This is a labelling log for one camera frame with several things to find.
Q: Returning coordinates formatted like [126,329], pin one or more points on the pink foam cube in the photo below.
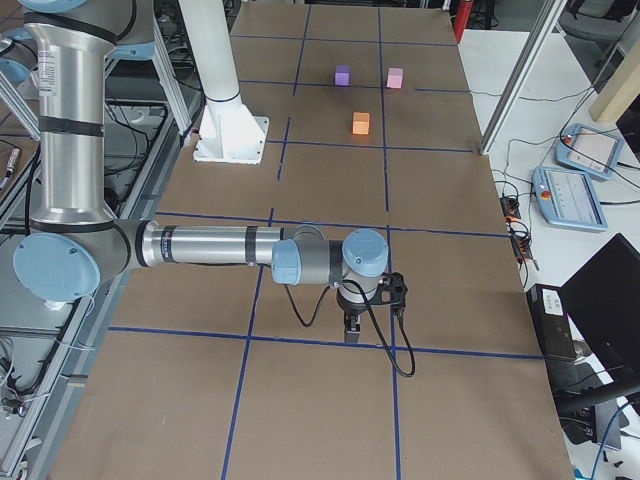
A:
[395,78]

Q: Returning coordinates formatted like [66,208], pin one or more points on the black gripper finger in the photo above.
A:
[356,328]
[348,328]

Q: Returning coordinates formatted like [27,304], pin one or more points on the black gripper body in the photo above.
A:
[351,310]

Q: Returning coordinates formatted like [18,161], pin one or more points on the orange black power strip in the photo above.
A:
[519,232]

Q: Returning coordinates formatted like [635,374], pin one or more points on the wooden beam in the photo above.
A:
[623,86]

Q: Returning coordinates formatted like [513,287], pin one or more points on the black computer box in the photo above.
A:
[550,323]

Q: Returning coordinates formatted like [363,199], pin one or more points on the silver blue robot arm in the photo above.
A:
[76,244]

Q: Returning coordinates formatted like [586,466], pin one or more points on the purple foam cube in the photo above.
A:
[342,75]

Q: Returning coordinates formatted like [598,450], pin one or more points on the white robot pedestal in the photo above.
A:
[229,132]

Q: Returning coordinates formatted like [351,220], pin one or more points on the far blue teach pendant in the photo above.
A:
[589,150]

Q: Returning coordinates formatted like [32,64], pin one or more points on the aluminium side frame rail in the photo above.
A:
[51,353]

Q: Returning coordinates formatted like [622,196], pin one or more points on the brown paper table mat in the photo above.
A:
[218,373]

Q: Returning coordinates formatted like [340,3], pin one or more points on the near blue teach pendant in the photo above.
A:
[567,199]

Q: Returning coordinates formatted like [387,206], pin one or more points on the red cylinder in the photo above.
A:
[461,18]

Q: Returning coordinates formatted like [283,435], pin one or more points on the black monitor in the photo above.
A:
[602,299]

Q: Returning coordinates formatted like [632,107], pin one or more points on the aluminium frame post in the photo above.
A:
[543,26]

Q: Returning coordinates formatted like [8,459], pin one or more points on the orange foam cube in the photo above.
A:
[361,123]

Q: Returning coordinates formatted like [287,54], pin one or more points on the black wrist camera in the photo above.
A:
[394,291]

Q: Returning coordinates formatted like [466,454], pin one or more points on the blue teach pendant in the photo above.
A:
[567,199]
[589,150]

